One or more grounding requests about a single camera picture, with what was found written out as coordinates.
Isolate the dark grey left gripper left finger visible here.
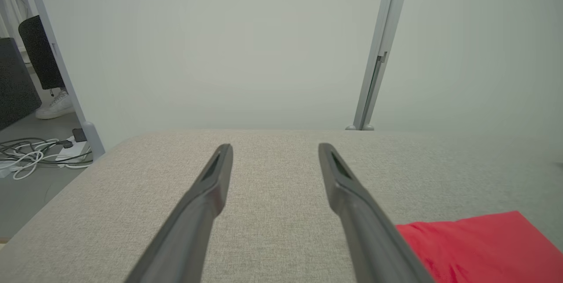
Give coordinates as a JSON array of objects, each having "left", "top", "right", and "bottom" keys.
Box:
[{"left": 124, "top": 143, "right": 234, "bottom": 283}]

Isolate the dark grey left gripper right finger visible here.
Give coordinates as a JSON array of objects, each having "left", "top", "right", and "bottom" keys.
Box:
[{"left": 318, "top": 143, "right": 435, "bottom": 283}]

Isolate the red garment with white sleeves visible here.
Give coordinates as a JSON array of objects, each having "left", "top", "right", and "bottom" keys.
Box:
[{"left": 396, "top": 211, "right": 563, "bottom": 283}]

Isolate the grey fabric sofa seat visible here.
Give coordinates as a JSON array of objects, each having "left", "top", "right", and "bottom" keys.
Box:
[{"left": 0, "top": 130, "right": 563, "bottom": 283}]

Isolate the white power strip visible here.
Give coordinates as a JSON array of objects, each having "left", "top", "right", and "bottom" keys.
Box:
[{"left": 56, "top": 136, "right": 91, "bottom": 163}]

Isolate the white sneaker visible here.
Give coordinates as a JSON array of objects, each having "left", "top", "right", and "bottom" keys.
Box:
[{"left": 35, "top": 91, "right": 75, "bottom": 120}]

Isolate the grey table leg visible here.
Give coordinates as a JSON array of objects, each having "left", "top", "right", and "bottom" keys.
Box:
[{"left": 0, "top": 0, "right": 106, "bottom": 159}]

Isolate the black trouser leg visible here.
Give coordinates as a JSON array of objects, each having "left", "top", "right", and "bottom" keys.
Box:
[{"left": 18, "top": 15, "right": 66, "bottom": 91}]

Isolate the grey double partition post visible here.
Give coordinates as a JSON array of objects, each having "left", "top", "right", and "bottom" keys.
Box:
[{"left": 345, "top": 0, "right": 413, "bottom": 131}]

